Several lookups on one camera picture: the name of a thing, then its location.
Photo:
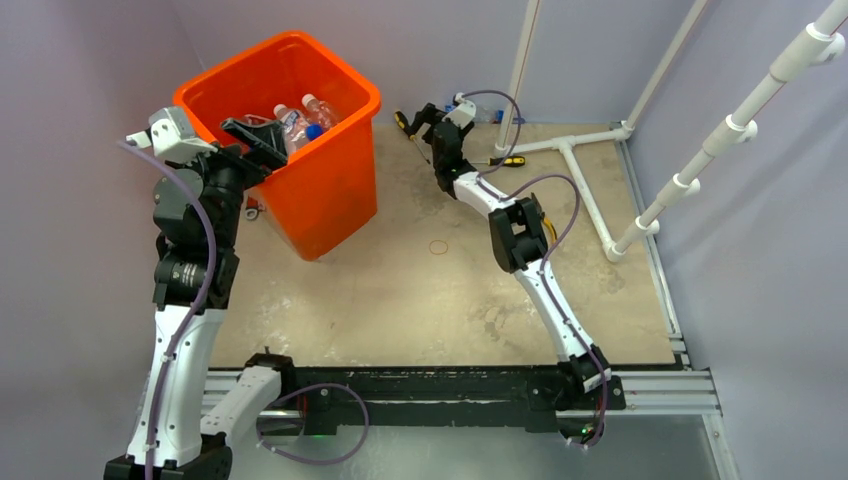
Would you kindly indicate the yellow handle pliers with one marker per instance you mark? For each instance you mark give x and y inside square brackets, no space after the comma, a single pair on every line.
[551,231]

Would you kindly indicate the pepsi label bottle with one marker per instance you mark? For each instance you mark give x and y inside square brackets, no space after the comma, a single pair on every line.
[306,135]

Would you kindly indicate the tan rubber band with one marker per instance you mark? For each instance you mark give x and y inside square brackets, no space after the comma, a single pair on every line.
[438,247]

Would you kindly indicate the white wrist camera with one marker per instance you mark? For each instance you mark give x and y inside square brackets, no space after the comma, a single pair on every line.
[463,112]
[171,137]

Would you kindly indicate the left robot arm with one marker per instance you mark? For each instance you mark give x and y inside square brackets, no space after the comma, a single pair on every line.
[197,208]

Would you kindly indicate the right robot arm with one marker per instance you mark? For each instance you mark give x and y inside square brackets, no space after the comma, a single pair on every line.
[517,234]

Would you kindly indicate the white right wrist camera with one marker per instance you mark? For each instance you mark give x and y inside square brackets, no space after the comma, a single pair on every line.
[463,112]

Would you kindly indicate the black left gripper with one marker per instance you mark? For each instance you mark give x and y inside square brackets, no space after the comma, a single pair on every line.
[264,139]

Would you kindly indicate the red adjustable wrench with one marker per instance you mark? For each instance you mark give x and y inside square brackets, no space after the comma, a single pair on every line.
[253,209]

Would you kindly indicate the yellow black screwdriver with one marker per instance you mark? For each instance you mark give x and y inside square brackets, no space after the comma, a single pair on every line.
[404,125]
[509,161]

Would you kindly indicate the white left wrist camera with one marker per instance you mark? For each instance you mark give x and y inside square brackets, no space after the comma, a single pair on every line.
[171,137]

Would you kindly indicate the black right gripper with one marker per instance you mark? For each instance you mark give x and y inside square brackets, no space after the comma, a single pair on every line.
[428,115]

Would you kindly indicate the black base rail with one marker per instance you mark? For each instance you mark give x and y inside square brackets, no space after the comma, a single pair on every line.
[536,398]

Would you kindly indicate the wide clear plastic bottle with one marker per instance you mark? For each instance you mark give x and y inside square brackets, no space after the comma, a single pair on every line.
[320,112]

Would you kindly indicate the small label clear bottle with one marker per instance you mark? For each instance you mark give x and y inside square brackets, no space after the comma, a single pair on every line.
[292,120]

